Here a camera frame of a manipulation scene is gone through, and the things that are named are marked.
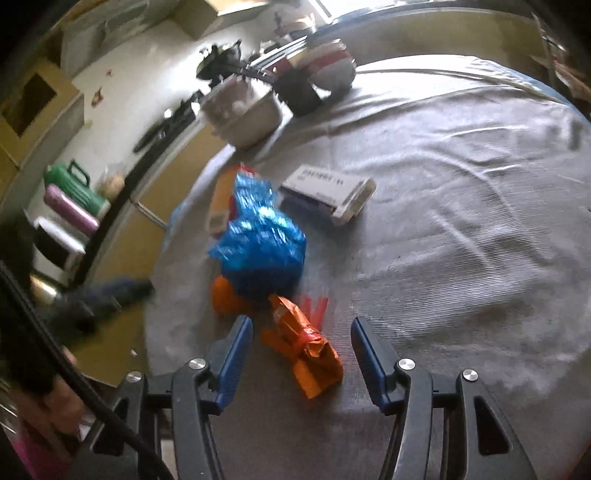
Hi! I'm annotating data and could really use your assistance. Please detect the orange snack wrapper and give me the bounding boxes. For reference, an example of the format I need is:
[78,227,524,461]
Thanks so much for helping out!
[262,295,344,399]

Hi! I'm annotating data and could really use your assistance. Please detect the blue plastic bag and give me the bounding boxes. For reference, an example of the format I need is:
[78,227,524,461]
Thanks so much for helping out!
[208,172,307,300]

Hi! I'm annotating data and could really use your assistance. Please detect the white purple medicine box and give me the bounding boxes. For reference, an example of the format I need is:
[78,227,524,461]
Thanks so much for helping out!
[280,164,377,226]

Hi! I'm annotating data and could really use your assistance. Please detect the red plastic bag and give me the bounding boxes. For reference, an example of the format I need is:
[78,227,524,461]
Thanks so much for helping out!
[297,295,329,331]

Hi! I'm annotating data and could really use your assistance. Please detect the orange white medicine box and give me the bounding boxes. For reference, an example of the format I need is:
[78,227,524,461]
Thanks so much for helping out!
[205,164,257,238]

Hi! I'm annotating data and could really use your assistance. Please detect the person's left hand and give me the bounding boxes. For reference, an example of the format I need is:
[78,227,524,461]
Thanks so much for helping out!
[8,345,91,439]

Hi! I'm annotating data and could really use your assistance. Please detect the purple thermos bottle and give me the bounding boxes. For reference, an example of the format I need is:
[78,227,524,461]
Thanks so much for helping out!
[43,185,99,237]

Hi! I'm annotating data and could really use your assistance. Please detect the green thermos jug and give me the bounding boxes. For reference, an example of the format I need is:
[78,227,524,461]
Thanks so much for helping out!
[43,160,110,220]

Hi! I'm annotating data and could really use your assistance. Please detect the grey tablecloth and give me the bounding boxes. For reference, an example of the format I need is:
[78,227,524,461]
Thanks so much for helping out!
[145,65,590,479]

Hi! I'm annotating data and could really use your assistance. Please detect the white basin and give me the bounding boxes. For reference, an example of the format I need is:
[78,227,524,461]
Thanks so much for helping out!
[206,88,283,150]

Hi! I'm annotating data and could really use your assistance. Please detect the range hood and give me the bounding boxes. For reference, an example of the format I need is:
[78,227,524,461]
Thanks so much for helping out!
[60,0,178,77]

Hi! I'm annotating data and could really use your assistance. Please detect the black chopstick holder cup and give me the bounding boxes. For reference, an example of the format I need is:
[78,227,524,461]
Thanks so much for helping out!
[273,69,322,117]

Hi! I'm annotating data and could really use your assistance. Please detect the black wok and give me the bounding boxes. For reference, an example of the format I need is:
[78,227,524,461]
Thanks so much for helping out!
[195,39,242,86]

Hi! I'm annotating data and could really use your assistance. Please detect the red white stacked bowls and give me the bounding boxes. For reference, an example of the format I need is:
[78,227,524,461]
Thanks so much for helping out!
[297,39,356,93]

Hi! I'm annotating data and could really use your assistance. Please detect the black cable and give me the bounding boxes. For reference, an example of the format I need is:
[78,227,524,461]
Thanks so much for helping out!
[0,262,174,480]

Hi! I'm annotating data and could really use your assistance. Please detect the yellow wall cabinet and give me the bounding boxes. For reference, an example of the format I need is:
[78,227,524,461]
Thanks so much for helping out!
[1,57,84,195]

